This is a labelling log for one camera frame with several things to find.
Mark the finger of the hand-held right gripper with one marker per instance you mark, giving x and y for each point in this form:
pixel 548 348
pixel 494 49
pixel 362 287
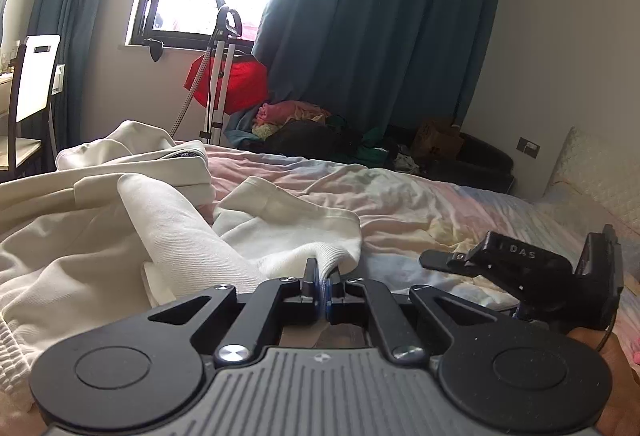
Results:
pixel 442 261

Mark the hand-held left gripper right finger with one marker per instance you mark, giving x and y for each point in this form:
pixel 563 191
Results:
pixel 330 297

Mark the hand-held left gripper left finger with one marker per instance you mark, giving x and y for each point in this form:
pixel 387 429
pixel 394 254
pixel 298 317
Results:
pixel 312 280

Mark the cream sweatshirt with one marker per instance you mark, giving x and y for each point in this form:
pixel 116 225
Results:
pixel 100 241

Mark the person's right forearm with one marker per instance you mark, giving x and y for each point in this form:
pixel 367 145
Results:
pixel 622 376

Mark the pastel bed sheet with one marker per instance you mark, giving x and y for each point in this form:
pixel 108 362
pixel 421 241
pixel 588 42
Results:
pixel 400 201

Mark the black sofa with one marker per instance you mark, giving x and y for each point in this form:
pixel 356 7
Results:
pixel 480 165

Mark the white quilted pillow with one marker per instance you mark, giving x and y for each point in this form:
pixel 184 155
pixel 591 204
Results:
pixel 600 176

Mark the cardboard box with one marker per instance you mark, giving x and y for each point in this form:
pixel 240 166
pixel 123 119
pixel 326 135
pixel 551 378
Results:
pixel 437 140

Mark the green cloth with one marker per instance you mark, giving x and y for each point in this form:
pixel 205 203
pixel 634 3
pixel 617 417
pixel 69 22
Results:
pixel 377 140

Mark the pink cloth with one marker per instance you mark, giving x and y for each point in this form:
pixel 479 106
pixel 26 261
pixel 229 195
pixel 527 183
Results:
pixel 290 111

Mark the cream garment with dark label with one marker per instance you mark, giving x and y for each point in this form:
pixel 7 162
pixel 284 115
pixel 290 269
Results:
pixel 145 155

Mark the red cloth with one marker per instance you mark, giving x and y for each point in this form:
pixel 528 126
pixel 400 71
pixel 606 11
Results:
pixel 245 80

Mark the garment steamer stand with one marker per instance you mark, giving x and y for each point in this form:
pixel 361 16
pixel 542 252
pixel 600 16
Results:
pixel 220 65

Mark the blue curtain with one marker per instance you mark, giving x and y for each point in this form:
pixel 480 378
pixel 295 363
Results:
pixel 390 25
pixel 75 15

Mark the black object on sill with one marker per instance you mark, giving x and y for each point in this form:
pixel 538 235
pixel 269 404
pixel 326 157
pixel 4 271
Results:
pixel 154 48

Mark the white and dark chair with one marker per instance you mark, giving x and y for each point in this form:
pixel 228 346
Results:
pixel 32 90

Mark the wooden desk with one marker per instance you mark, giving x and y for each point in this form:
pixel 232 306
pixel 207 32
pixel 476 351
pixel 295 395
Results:
pixel 6 100

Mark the wall socket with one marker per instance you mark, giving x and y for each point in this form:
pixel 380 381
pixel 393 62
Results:
pixel 528 147

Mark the white wall switch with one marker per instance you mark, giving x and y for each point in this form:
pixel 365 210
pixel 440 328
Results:
pixel 58 78

